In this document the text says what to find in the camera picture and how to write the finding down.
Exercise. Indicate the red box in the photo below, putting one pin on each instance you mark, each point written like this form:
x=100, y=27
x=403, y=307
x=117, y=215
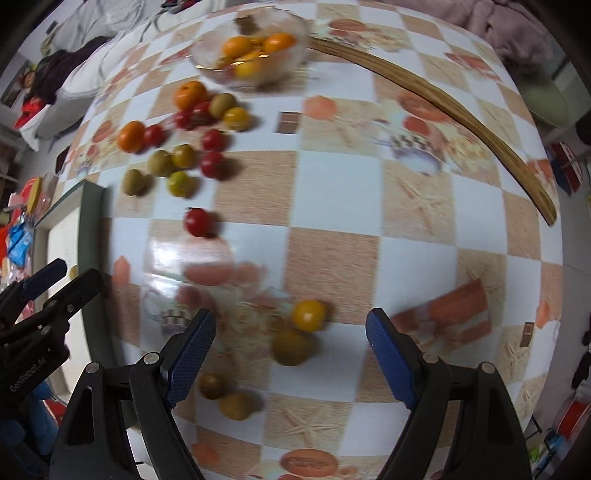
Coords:
x=567, y=164

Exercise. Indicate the clear glass bowl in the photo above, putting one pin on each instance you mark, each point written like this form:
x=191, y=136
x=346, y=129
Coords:
x=291, y=64

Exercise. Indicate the green framed board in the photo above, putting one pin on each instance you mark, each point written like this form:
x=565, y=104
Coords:
x=92, y=240

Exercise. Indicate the blue packet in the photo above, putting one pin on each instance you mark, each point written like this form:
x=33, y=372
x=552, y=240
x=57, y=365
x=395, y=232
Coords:
x=21, y=242

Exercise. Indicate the pink blanket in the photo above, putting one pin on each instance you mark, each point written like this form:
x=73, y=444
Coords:
x=480, y=23

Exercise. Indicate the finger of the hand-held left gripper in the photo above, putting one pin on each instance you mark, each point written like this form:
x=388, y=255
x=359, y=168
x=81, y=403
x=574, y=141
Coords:
x=44, y=276
x=83, y=286

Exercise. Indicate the curved wooden strip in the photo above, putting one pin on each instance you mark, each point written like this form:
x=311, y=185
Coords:
x=443, y=99

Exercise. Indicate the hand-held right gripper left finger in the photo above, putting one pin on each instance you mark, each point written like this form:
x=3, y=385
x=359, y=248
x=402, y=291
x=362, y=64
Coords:
x=190, y=357

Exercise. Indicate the dark clothing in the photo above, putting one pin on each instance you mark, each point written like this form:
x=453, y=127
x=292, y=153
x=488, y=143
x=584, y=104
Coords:
x=57, y=74

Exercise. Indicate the red cherry tomato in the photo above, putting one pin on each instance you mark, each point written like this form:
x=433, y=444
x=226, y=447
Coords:
x=154, y=135
x=183, y=119
x=213, y=165
x=199, y=222
x=214, y=140
x=202, y=113

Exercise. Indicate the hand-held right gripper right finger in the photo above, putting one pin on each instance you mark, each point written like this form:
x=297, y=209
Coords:
x=391, y=357

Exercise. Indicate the white bedding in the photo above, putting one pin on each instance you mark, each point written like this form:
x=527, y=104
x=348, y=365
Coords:
x=115, y=41

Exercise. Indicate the yellow tomato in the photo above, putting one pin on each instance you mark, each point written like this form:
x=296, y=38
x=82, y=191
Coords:
x=236, y=405
x=308, y=315
x=183, y=155
x=181, y=184
x=237, y=119

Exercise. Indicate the green tomato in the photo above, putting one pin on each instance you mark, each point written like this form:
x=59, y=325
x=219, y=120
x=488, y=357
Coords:
x=161, y=163
x=222, y=104
x=291, y=347
x=135, y=182
x=212, y=386

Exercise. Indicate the green round stool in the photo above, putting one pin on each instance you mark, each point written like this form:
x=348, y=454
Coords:
x=548, y=101

